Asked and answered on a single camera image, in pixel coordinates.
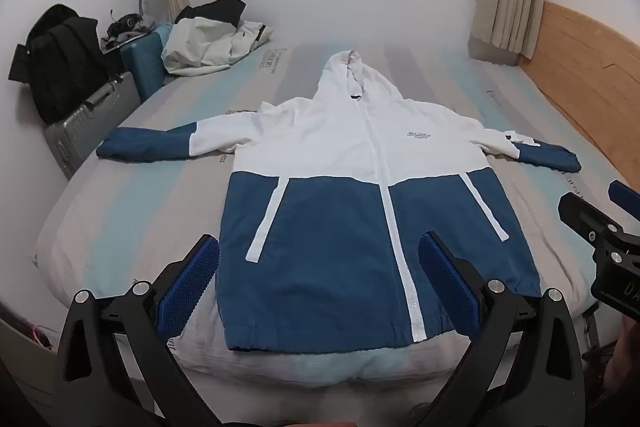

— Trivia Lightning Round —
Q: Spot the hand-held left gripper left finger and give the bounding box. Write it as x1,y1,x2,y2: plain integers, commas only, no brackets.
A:
52,234,236,427

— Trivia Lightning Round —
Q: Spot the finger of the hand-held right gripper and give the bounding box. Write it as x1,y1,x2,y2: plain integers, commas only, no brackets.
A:
608,181,640,220
558,192,640,254

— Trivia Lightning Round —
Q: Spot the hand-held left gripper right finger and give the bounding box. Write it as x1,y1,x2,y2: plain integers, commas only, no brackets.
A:
417,231,586,427

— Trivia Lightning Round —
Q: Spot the blue and white hooded jacket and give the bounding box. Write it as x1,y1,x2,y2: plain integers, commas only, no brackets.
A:
96,49,582,353

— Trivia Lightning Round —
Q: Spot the striped bed mattress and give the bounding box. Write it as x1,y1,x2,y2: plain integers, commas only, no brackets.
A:
32,39,640,388

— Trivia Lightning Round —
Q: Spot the wooden headboard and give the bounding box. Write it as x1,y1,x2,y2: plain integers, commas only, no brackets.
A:
517,1,640,228

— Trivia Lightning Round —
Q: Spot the grey hard suitcase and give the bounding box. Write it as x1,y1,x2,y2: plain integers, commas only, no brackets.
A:
44,71,141,180

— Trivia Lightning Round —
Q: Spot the teal ribbed suitcase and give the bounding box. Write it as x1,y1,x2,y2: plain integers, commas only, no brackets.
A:
119,32,167,102

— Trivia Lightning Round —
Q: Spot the cream and black jacket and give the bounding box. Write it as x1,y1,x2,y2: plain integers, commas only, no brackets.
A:
161,0,275,78

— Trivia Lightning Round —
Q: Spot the black backpack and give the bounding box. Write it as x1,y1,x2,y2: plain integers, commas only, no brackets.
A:
7,4,108,125

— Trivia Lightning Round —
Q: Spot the clutter of small dark items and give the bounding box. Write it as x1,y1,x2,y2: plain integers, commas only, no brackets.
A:
101,9,157,52

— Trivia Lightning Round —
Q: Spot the pink cable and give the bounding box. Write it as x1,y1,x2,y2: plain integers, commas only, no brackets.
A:
29,324,54,352

